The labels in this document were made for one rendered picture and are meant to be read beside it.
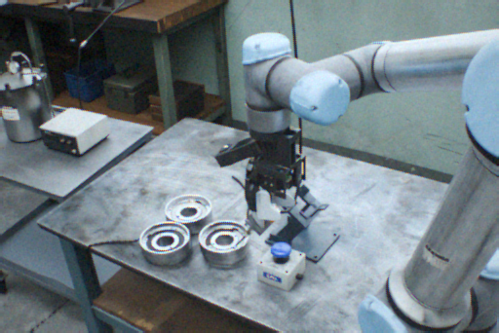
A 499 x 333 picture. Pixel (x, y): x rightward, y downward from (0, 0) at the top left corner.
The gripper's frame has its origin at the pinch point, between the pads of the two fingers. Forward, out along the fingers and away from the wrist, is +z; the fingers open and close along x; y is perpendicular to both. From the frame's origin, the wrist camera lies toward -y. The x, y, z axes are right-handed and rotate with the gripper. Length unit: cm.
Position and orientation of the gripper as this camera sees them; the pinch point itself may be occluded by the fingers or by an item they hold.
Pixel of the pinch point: (263, 216)
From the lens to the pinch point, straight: 108.5
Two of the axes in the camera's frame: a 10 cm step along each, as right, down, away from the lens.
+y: 8.2, 2.6, -5.1
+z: 0.6, 8.5, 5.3
